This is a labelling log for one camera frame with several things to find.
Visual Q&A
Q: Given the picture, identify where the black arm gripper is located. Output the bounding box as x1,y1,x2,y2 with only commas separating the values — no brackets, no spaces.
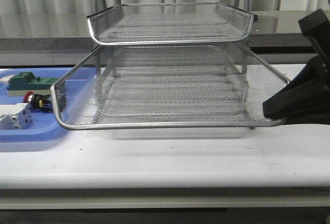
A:
262,9,329,119

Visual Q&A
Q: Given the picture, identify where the silver mesh tray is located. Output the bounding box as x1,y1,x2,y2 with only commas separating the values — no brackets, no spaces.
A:
87,2,258,46
51,42,289,130
97,88,247,117

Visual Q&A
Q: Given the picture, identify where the red emergency stop push button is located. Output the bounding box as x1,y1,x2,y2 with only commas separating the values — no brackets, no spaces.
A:
23,91,67,112

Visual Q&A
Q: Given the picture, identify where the grey stone counter ledge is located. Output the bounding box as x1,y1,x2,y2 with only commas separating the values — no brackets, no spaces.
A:
1,10,313,52

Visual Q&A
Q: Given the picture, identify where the clear tape patch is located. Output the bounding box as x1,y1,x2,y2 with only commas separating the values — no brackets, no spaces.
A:
86,130,109,139

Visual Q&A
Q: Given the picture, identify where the blue plastic tray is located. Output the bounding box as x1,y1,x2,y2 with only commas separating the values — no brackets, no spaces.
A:
1,67,96,142

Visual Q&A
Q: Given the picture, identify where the silver metal rack frame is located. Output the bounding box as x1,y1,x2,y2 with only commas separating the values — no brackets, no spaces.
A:
88,2,254,129

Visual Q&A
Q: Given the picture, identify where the green and beige switch block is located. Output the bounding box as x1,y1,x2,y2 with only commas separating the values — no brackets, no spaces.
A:
1,72,59,97

